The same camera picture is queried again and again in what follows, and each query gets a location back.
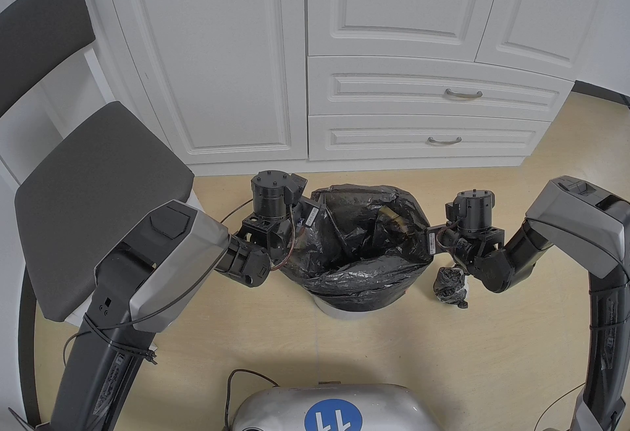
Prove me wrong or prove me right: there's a white trash bin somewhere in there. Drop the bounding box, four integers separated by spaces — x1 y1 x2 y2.
315 291 409 321

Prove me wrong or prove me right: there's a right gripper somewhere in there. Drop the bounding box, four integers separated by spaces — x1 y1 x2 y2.
426 224 461 255

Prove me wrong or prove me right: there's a white wardrobe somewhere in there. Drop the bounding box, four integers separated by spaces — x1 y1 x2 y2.
69 0 611 179

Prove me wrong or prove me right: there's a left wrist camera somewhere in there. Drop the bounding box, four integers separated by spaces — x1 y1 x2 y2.
284 173 309 203

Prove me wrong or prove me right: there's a black cable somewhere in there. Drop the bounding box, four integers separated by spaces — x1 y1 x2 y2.
538 382 589 431
224 369 279 430

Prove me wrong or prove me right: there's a black plastic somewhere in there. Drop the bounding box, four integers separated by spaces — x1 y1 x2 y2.
433 266 471 311

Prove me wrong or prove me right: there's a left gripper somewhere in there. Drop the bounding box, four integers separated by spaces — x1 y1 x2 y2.
290 196 324 234

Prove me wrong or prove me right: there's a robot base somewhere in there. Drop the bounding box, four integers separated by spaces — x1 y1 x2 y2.
231 382 444 431

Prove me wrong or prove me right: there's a white chair with grey seat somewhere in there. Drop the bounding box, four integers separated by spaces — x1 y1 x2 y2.
0 0 217 354

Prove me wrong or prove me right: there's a black plastic bag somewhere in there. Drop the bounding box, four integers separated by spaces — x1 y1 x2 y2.
278 184 434 314

